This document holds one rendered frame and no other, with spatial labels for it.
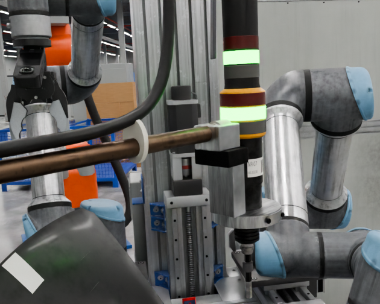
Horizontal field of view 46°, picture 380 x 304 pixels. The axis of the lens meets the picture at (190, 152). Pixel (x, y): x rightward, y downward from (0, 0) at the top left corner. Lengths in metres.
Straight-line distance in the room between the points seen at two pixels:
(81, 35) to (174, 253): 0.67
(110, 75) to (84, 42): 9.99
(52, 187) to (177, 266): 0.44
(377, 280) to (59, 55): 4.04
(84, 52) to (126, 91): 7.29
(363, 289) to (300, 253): 0.12
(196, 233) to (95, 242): 0.95
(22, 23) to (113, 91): 7.63
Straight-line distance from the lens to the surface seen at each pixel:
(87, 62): 1.21
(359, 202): 2.71
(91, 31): 1.10
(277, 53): 2.39
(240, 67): 0.42
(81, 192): 4.42
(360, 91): 1.00
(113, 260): 0.44
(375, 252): 0.68
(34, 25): 0.91
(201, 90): 1.37
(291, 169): 0.85
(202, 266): 1.41
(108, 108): 8.55
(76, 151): 0.30
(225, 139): 0.39
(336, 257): 0.76
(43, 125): 1.30
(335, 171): 1.16
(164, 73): 0.35
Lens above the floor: 1.59
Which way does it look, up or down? 9 degrees down
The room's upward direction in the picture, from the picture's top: 3 degrees counter-clockwise
